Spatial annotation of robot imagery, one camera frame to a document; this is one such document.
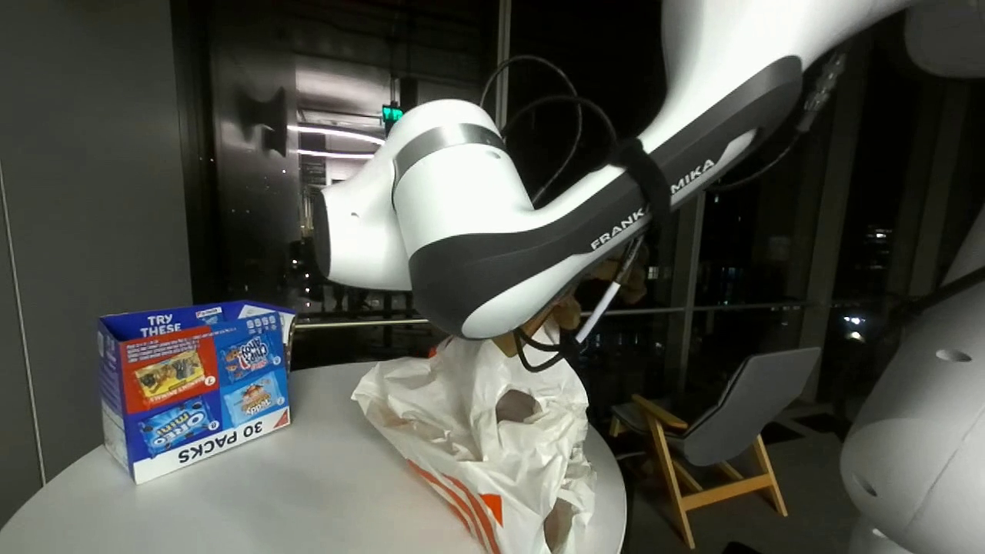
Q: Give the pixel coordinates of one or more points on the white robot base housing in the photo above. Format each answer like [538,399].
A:
[915,454]

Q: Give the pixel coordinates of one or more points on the round white pedestal table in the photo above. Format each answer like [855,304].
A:
[328,483]

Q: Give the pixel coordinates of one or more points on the wooden folding chair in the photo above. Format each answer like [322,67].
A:
[721,454]

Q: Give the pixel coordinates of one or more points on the blue snack pack box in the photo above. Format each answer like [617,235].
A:
[192,383]

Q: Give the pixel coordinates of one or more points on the white orange plastic bag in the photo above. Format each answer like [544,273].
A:
[495,446]

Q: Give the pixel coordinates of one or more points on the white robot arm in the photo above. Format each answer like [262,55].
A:
[441,211]

